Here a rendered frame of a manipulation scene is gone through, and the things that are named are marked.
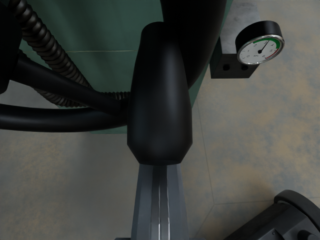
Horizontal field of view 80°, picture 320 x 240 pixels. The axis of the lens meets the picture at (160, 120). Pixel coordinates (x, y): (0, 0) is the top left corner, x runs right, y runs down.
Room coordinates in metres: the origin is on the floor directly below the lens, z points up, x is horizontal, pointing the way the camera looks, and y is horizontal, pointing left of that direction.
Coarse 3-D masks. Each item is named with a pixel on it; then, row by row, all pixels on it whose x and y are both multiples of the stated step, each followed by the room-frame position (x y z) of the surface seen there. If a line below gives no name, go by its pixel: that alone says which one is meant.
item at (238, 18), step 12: (228, 12) 0.31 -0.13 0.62; (240, 12) 0.31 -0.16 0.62; (252, 12) 0.31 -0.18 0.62; (228, 24) 0.28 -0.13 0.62; (240, 24) 0.28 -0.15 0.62; (228, 36) 0.25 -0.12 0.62; (216, 48) 0.25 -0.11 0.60; (228, 48) 0.23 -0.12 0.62; (216, 60) 0.23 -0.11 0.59; (228, 60) 0.21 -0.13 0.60; (216, 72) 0.21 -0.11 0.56; (228, 72) 0.21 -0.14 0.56; (240, 72) 0.21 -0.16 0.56; (252, 72) 0.21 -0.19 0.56
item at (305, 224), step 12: (276, 204) -0.07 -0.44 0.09; (264, 216) -0.10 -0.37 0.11; (276, 216) -0.10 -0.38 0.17; (288, 216) -0.09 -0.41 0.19; (300, 216) -0.09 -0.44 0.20; (240, 228) -0.14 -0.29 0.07; (252, 228) -0.13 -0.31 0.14; (264, 228) -0.13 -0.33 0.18; (276, 228) -0.13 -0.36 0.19; (288, 228) -0.12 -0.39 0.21; (300, 228) -0.12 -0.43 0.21; (312, 228) -0.13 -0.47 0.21
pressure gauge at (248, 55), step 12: (252, 24) 0.21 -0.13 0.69; (264, 24) 0.21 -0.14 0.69; (276, 24) 0.21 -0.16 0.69; (240, 36) 0.21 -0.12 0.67; (252, 36) 0.19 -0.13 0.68; (264, 36) 0.19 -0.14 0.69; (276, 36) 0.19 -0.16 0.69; (240, 48) 0.19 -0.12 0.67; (252, 48) 0.19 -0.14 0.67; (264, 48) 0.19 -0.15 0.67; (276, 48) 0.19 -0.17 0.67; (240, 60) 0.18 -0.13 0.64; (252, 60) 0.19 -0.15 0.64; (264, 60) 0.19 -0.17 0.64
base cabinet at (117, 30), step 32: (32, 0) 0.25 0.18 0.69; (64, 0) 0.25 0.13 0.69; (96, 0) 0.25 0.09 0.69; (128, 0) 0.25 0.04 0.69; (64, 32) 0.25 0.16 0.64; (96, 32) 0.25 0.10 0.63; (128, 32) 0.25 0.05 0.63; (96, 64) 0.25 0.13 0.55; (128, 64) 0.25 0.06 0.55; (192, 96) 0.25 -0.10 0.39
